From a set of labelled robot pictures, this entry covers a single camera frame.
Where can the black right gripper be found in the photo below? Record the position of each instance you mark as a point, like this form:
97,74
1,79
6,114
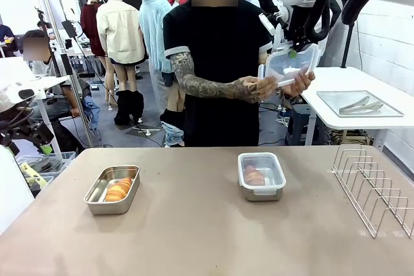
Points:
299,41

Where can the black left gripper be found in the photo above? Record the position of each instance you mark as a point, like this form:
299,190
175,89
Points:
37,133

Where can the clear plastic snap lid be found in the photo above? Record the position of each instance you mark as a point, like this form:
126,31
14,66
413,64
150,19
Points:
276,167
291,64

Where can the golden croissant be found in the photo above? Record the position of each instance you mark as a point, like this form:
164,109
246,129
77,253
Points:
254,176
118,189

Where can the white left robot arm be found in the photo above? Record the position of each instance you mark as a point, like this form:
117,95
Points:
13,192

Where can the person's tattooed right forearm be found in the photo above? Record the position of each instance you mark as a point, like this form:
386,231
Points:
210,88

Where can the person's left hand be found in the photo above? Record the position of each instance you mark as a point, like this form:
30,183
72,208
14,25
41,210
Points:
300,83

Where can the person's tattooed right hand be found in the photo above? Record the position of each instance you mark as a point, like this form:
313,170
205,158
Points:
255,90

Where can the yellow paper tag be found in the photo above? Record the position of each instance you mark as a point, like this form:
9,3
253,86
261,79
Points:
29,171

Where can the clear plastic storage bin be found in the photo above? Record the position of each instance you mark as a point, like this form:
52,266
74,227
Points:
66,158
45,180

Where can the white side table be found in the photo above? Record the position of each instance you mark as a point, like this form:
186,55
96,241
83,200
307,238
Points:
330,79

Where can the seated person in grey shirt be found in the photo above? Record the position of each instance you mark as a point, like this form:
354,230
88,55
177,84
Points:
61,95

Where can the grey metal tray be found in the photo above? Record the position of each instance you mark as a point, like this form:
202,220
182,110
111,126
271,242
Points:
333,101

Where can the person in black shirt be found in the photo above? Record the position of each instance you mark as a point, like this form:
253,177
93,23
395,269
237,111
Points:
220,62

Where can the white work table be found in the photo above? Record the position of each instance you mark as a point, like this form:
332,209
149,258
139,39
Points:
19,72

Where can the stainless steel tongs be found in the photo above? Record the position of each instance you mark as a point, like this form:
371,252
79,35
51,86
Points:
359,106

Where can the rectangular stainless steel container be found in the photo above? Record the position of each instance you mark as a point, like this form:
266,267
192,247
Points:
97,206
262,196

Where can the black tripod stand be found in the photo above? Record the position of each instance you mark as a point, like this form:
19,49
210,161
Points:
65,64

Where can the person in dark blue shirt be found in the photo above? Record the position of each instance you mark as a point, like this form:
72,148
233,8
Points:
6,35

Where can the mannequin in maroon sweater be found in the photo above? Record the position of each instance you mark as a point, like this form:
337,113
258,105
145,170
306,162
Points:
90,24

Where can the mannequin in blue fleece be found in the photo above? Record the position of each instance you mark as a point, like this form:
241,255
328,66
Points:
152,30

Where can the mannequin in cream jacket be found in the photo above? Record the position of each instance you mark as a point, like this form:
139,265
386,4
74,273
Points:
119,30

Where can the silver metal frame pole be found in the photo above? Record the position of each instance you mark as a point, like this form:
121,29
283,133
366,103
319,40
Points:
77,95

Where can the mannequin base plate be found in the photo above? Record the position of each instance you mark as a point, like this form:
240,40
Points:
147,132

